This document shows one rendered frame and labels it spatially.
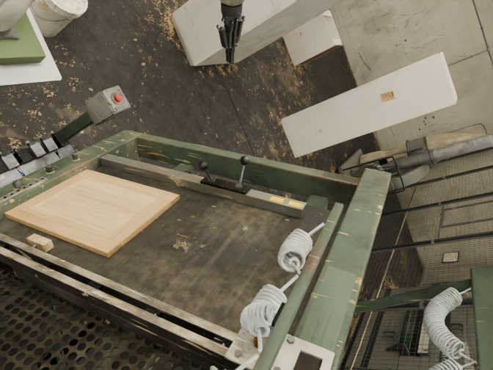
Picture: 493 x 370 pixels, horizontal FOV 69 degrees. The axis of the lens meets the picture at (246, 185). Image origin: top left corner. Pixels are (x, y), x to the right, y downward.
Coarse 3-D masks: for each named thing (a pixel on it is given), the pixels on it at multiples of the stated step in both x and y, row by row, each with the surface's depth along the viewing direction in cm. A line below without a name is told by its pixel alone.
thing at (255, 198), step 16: (112, 160) 157; (128, 160) 157; (144, 176) 152; (160, 176) 148; (176, 176) 144; (192, 176) 144; (208, 192) 140; (224, 192) 136; (256, 192) 134; (272, 208) 129; (288, 208) 126; (304, 208) 127
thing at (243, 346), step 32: (0, 256) 100; (32, 256) 100; (64, 288) 91; (96, 288) 89; (128, 288) 88; (128, 320) 84; (160, 320) 80; (192, 320) 80; (256, 320) 62; (192, 352) 77; (224, 352) 73; (256, 352) 69; (288, 352) 69; (320, 352) 69
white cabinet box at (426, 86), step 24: (408, 72) 402; (432, 72) 390; (336, 96) 450; (360, 96) 436; (384, 96) 422; (408, 96) 409; (432, 96) 397; (456, 96) 428; (288, 120) 494; (312, 120) 477; (336, 120) 460; (360, 120) 445; (384, 120) 431; (312, 144) 487
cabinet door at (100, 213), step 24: (48, 192) 138; (72, 192) 138; (96, 192) 138; (120, 192) 138; (144, 192) 138; (168, 192) 138; (24, 216) 124; (48, 216) 124; (72, 216) 125; (96, 216) 125; (120, 216) 125; (144, 216) 124; (72, 240) 113; (96, 240) 113; (120, 240) 113
